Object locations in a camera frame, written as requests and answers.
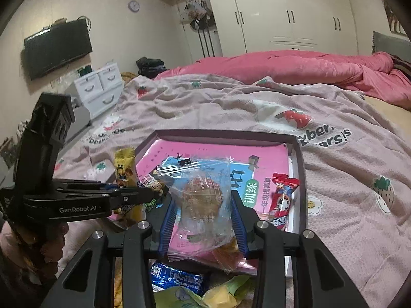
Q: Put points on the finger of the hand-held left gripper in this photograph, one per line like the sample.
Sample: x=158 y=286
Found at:
x=138 y=196
x=83 y=184

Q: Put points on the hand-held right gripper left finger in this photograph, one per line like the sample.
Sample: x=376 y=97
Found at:
x=167 y=227

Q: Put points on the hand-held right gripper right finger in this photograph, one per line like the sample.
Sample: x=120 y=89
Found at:
x=240 y=227

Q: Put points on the yellow cow print snack packet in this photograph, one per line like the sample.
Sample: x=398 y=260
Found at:
x=125 y=166

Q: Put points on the clear pastry packet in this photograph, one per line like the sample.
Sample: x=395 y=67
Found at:
x=202 y=199

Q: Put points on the blue snack packet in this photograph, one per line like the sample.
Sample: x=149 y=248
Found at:
x=176 y=276

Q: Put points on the red candy packet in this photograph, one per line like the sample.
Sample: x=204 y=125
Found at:
x=282 y=202

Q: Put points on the light green snack packet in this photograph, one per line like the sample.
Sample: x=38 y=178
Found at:
x=179 y=298

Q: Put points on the yellow pastry packet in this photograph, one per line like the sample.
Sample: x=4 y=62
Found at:
x=220 y=296

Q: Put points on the dark shallow cardboard box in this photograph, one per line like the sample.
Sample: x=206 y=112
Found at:
x=300 y=166

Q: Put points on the grey chair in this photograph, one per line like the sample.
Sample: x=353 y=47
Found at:
x=80 y=118

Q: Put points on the pink book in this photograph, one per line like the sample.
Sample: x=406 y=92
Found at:
x=208 y=150

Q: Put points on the white drawer cabinet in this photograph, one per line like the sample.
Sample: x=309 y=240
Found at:
x=99 y=93

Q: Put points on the brown knit cloth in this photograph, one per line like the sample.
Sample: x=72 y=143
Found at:
x=128 y=78

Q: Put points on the strawberry printed blanket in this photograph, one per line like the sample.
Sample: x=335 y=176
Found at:
x=353 y=183

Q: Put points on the dark clothes pile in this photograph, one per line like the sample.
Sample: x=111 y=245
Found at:
x=151 y=67

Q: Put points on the pink quilt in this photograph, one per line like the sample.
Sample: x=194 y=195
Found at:
x=289 y=67

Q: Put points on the beige bed sheet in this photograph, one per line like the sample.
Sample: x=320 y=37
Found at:
x=391 y=110

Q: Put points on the hanging clothes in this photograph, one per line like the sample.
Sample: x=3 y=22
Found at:
x=197 y=12

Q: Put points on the white wardrobe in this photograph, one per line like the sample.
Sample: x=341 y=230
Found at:
x=289 y=6

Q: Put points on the dark striped pillow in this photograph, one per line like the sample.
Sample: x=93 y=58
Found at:
x=401 y=65

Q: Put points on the grey pillow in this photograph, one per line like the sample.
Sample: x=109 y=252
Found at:
x=383 y=43

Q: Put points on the black wall television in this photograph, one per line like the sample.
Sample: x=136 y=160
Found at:
x=57 y=49

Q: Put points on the round wall clock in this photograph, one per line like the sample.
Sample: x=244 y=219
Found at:
x=134 y=5

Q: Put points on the blossom wall painting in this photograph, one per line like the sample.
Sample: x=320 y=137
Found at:
x=393 y=19

